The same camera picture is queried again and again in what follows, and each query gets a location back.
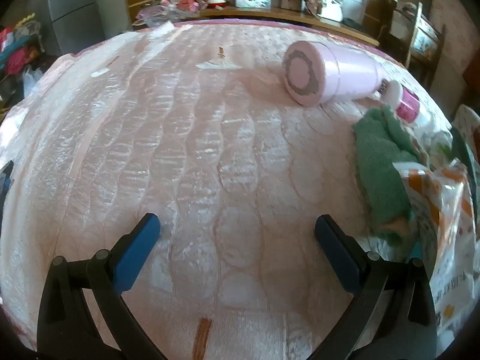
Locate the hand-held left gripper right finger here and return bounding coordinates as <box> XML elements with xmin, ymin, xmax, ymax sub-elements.
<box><xmin>314</xmin><ymin>214</ymin><xmax>439</xmax><ymax>360</ymax></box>

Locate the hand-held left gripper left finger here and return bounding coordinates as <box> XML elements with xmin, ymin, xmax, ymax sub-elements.
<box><xmin>37</xmin><ymin>213</ymin><xmax>169</xmax><ymax>360</ymax></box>

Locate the orange and white plastic packet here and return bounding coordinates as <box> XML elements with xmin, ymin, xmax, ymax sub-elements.
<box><xmin>392</xmin><ymin>159</ymin><xmax>480</xmax><ymax>346</ymax></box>

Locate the green and white carton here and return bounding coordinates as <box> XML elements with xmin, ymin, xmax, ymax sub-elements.
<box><xmin>424</xmin><ymin>120</ymin><xmax>456</xmax><ymax>166</ymax></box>

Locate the green towel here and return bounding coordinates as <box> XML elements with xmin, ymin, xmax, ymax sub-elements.
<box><xmin>352</xmin><ymin>106</ymin><xmax>424</xmax><ymax>241</ymax></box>

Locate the pink quilted mattress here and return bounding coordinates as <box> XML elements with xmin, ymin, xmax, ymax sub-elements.
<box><xmin>0</xmin><ymin>20</ymin><xmax>456</xmax><ymax>360</ymax></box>

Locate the white bottle with magenta label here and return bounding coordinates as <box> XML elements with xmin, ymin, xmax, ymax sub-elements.
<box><xmin>382</xmin><ymin>80</ymin><xmax>436</xmax><ymax>128</ymax></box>

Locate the pink thermos bottle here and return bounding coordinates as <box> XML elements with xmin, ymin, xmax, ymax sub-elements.
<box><xmin>283</xmin><ymin>40</ymin><xmax>391</xmax><ymax>106</ymax></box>

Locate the wooden chair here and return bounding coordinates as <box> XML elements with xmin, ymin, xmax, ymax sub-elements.
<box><xmin>390</xmin><ymin>2</ymin><xmax>447</xmax><ymax>79</ymax></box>

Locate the pile of colourful bags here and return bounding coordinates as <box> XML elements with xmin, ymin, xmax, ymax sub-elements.
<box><xmin>0</xmin><ymin>15</ymin><xmax>46</xmax><ymax>102</ymax></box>

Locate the framed picture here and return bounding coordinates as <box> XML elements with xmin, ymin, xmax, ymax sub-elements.
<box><xmin>410</xmin><ymin>19</ymin><xmax>439</xmax><ymax>51</ymax></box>

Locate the colourful clutter pile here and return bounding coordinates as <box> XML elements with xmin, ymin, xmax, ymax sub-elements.
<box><xmin>135</xmin><ymin>0</ymin><xmax>226</xmax><ymax>27</ymax></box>

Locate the grey refrigerator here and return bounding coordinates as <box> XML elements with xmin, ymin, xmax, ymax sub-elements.
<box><xmin>45</xmin><ymin>0</ymin><xmax>132</xmax><ymax>55</ymax></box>

